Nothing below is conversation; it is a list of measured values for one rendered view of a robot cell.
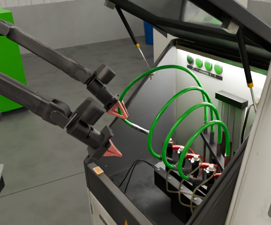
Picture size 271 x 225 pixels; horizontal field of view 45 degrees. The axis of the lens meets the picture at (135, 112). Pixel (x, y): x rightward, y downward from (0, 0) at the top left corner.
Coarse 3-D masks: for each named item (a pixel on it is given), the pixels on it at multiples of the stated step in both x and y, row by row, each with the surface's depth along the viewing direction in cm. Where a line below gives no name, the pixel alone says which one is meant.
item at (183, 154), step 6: (216, 120) 109; (204, 126) 107; (222, 126) 112; (198, 132) 106; (228, 132) 114; (192, 138) 105; (228, 138) 115; (186, 144) 106; (228, 144) 117; (186, 150) 105; (228, 150) 118; (180, 156) 106; (228, 156) 119; (180, 162) 106; (228, 162) 120; (180, 168) 107; (180, 174) 108; (186, 180) 112; (192, 180) 112; (198, 180) 114; (204, 180) 117
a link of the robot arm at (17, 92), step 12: (0, 72) 96; (0, 84) 94; (12, 84) 94; (24, 84) 97; (12, 96) 95; (24, 96) 95; (36, 96) 95; (48, 96) 99; (36, 108) 95; (48, 108) 95; (60, 108) 95; (48, 120) 96
